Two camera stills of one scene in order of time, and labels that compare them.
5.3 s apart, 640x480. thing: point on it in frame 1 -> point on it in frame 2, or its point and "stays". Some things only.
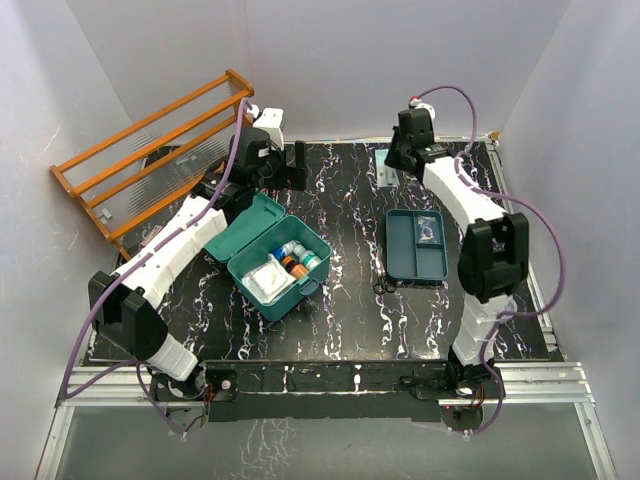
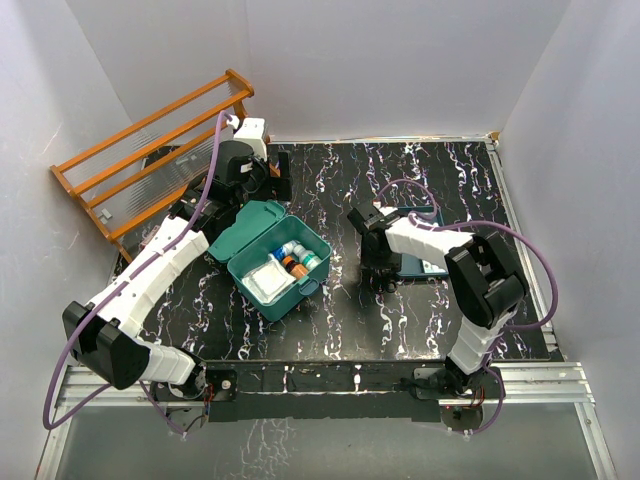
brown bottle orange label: x=296 y=268 stays
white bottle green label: x=309 y=259 stays
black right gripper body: x=397 y=149 -> x=380 y=260
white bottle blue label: x=284 y=250 stays
